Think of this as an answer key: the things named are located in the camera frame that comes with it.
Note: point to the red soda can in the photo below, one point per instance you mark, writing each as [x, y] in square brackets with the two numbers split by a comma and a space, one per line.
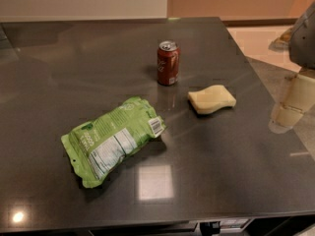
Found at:
[168, 62]

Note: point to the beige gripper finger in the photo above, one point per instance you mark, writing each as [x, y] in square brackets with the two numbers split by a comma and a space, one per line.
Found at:
[299, 98]

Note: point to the green rice chip bag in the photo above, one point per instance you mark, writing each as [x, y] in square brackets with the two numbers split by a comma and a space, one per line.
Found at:
[97, 147]

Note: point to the yellow sponge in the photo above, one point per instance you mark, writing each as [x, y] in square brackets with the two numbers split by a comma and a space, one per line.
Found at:
[211, 99]

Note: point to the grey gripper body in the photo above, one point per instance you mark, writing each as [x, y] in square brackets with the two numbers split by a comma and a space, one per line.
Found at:
[303, 44]

